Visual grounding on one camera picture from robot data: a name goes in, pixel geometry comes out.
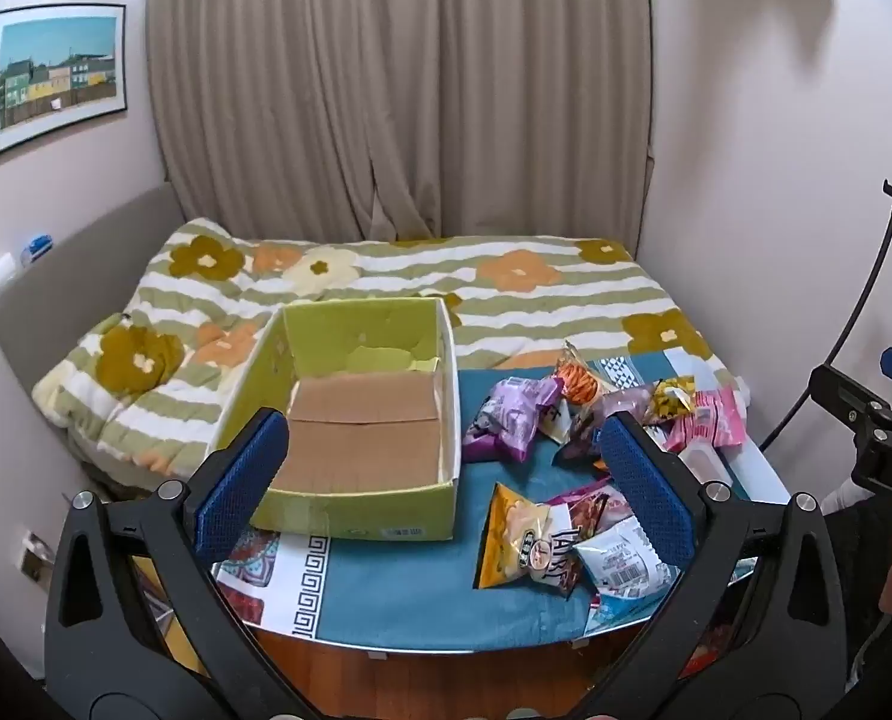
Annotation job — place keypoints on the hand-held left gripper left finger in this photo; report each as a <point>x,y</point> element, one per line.
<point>243,480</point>

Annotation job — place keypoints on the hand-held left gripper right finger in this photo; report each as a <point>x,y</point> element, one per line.
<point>645,491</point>

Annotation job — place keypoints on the pinkish red snack packet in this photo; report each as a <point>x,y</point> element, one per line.
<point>596,514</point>

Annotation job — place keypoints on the white barcode snack packet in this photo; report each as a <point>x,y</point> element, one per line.
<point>618,562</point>

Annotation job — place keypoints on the green cardboard box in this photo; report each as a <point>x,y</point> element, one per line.
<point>356,510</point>

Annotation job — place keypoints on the orange snack packet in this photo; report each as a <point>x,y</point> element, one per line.
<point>577,382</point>

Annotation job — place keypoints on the yellow chips packet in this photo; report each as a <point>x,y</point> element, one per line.
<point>506,540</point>

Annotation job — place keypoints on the purple snack packet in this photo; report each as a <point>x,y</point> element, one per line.
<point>506,420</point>

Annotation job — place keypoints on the clear plastic container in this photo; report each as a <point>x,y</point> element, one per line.
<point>705,463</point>

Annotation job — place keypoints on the mauve snack packet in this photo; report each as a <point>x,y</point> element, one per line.
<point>626,401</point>

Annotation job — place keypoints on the pink snack packet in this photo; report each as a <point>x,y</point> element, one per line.
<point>705,420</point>

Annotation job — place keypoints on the yellow and black snack packet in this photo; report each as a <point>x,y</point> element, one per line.
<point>671,399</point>

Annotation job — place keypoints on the white and red snack packet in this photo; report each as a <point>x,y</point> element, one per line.
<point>558,566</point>

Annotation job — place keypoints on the light blue snack packet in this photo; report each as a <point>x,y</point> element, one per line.
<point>611,611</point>

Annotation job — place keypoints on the blue patterned tablecloth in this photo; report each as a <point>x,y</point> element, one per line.
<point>416,585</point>

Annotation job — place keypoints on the glass-top table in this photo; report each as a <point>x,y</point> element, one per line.
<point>491,647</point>

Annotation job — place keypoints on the floral striped blanket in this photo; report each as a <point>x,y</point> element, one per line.
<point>416,270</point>

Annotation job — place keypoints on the grey headboard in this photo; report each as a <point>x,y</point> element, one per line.
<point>78,255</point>

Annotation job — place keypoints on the blue and white small object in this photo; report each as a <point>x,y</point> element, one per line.
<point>35,249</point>

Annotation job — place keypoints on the beige curtain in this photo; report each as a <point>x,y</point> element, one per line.
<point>401,90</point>

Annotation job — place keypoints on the framed picture of houses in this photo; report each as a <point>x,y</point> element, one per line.
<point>56,79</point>

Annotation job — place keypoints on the wall outlet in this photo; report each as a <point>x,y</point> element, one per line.
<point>37,559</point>

